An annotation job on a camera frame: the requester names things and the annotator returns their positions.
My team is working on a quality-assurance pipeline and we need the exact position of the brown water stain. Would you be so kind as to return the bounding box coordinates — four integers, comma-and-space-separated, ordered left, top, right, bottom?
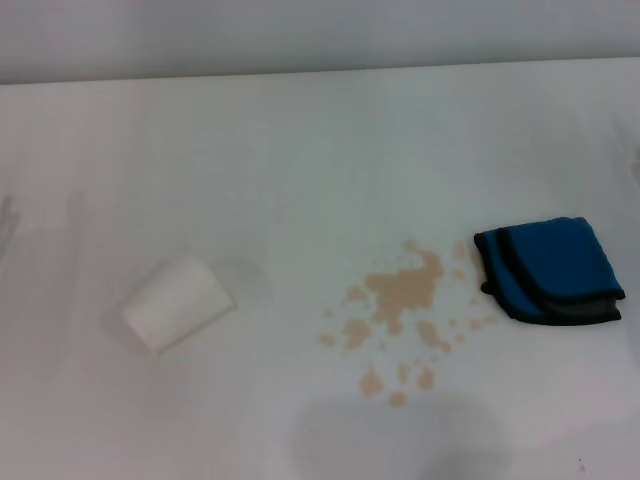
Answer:
318, 238, 501, 409

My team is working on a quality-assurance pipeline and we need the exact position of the blue rag with black trim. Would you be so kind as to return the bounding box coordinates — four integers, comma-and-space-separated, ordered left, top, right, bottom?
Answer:
473, 216, 627, 326

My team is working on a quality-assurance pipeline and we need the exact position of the white paper cup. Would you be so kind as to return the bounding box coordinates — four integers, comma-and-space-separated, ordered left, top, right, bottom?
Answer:
121, 253, 237, 356

